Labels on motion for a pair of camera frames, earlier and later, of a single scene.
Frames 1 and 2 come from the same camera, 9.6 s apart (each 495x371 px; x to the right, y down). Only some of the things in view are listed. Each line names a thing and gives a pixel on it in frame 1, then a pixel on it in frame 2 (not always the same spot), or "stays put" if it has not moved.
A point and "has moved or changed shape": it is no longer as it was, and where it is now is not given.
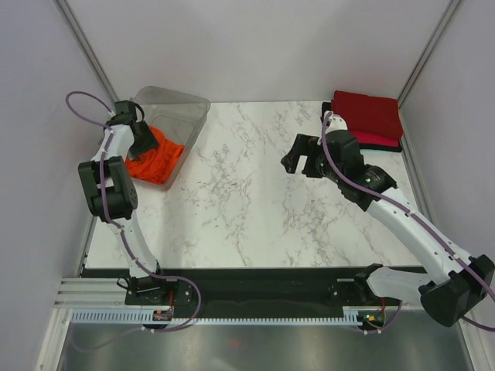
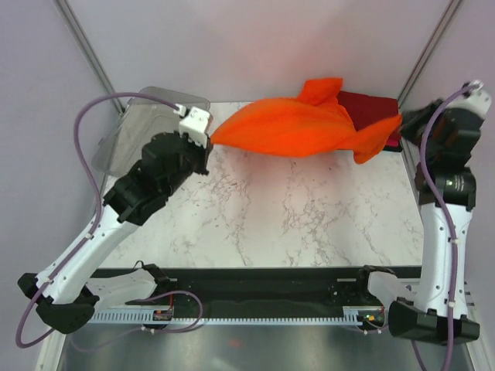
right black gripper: x=305 y=145 to x=412 y=119
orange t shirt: x=157 y=165 has moved or changed shape
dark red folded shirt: x=379 y=116 stays put
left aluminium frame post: x=77 y=28 stays put
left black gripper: x=150 y=143 to x=202 y=151
